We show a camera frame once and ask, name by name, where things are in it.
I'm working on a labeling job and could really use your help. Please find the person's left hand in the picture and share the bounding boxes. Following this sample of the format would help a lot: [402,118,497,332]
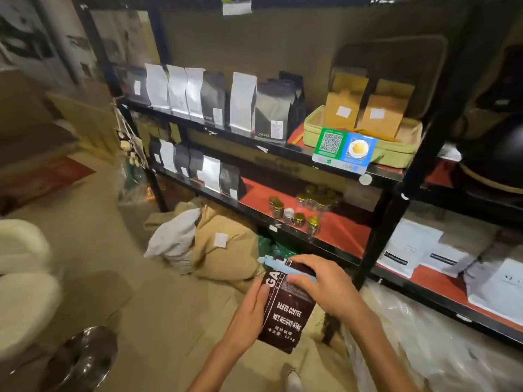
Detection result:
[223,277,271,356]

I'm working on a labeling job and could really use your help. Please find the person's right hand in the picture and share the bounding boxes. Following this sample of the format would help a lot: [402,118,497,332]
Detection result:
[286,254,369,324]

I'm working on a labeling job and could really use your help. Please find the light blue bag clip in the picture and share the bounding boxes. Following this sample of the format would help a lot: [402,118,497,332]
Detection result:
[257,255,318,282]

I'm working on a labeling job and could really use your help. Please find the dark brown coffee bag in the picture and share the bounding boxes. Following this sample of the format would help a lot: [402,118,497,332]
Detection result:
[257,259,317,355]

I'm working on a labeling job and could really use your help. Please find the person's right forearm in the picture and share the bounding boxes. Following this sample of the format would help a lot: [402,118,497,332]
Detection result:
[341,308,421,392]

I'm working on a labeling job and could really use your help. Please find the person's left forearm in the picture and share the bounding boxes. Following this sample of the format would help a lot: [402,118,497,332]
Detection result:
[186,343,256,392]

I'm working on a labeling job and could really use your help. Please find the green plastic bag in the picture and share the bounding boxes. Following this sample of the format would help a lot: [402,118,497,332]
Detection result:
[257,236,297,262]

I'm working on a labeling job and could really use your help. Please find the brown burlap sack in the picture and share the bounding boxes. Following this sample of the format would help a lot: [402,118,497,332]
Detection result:
[145,198,266,292]

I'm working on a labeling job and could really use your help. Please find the red shelf liner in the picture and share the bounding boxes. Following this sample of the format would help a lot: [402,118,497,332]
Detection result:
[239,124,523,333]

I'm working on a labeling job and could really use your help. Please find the group of gold-lidded glass jars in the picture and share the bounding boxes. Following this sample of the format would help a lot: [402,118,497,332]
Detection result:
[267,183,344,236]

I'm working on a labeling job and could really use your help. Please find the white shoe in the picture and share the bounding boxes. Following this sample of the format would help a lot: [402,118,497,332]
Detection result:
[281,365,305,392]

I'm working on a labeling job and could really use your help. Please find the white woven sack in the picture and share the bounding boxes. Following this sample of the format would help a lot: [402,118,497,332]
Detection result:
[144,208,202,275]

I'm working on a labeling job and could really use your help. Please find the black metal shelf rack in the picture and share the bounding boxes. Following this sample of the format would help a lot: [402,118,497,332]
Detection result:
[71,0,523,347]

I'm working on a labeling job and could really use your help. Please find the white flat pouch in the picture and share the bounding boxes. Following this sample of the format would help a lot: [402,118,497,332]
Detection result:
[421,241,476,279]
[377,218,444,279]

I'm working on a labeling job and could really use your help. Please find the row of black and white coffee pouches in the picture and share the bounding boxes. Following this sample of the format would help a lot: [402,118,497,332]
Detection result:
[116,63,307,143]
[148,136,247,200]

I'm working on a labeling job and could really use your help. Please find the green and blue payment sign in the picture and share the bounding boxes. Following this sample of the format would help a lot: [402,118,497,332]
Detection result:
[312,127,378,175]

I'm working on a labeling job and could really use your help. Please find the clear plastic sheet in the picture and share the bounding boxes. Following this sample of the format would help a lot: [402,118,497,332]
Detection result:
[341,279,523,392]

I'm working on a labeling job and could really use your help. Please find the green fabric case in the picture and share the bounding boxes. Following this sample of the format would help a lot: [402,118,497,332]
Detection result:
[302,34,448,170]

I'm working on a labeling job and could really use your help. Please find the kraft paper bag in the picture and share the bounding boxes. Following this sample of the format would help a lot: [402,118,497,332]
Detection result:
[323,71,369,130]
[359,79,415,138]

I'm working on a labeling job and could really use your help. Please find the hanging clear plastic bag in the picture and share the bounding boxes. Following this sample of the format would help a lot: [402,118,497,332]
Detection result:
[114,100,154,204]

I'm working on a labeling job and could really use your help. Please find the chrome chair base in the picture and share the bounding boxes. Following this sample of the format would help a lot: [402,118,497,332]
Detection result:
[39,326,119,392]

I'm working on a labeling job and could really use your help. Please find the grey and white pouch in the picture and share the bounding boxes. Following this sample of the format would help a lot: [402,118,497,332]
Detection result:
[463,241,523,327]

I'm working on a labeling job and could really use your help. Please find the white cushioned chair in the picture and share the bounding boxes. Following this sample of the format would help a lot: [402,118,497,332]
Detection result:
[0,218,64,362]

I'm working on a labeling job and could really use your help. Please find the black round machine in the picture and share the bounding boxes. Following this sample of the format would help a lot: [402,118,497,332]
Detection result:
[453,45,523,196]

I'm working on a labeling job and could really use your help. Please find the red floor mat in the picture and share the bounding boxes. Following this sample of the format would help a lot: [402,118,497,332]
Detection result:
[0,156,96,217]

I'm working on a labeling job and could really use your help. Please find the cardboard boxes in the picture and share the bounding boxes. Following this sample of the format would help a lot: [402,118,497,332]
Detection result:
[45,79,121,164]

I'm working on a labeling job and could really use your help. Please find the white paper label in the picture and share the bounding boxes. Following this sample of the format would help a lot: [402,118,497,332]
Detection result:
[221,0,253,16]

